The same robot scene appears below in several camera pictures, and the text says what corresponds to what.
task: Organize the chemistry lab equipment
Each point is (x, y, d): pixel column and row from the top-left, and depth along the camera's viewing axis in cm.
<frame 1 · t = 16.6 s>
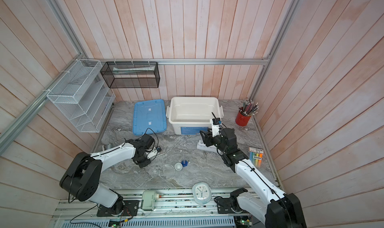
left hand: (142, 162, 89), fingers open
right hand: (204, 129, 80), fingers open
white plastic storage bin: (189, 115, 113), on the table
blue plastic bin lid: (149, 117, 114), on the table
white test tube rack: (203, 146, 96), point 2 cm above the table
small white bowl: (178, 166, 87), point 2 cm above the table
small blue bottle: (184, 163, 90), on the table
red pencil cup: (242, 120, 104), point 6 cm above the table
pack of colored markers: (256, 154, 92), point 2 cm above the table
white analog clock: (202, 193, 78), point 3 cm above the table
bundle of pencils: (248, 107, 100), point 15 cm above the table

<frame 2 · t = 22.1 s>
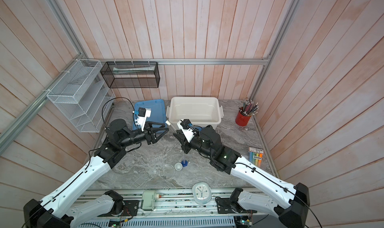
left hand: (165, 131, 65), fingers open
right hand: (175, 133, 66), fingers closed
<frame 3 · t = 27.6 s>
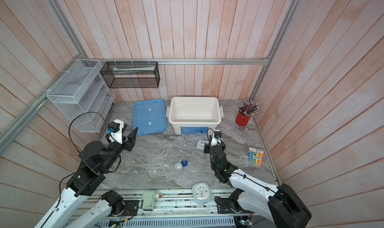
left hand: (131, 129, 65), fingers open
right hand: (211, 135, 83), fingers closed
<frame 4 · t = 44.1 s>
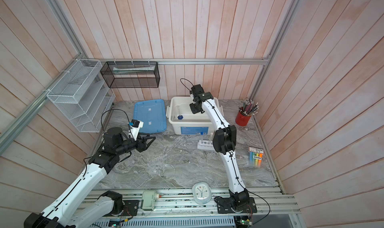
left hand: (151, 139, 75), fingers open
right hand: (195, 108, 101), fingers closed
small blue bottle: (180, 117, 113), on the table
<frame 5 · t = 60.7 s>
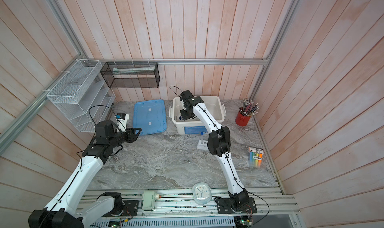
left hand: (137, 131, 79), fingers open
right hand: (186, 115, 100), fingers closed
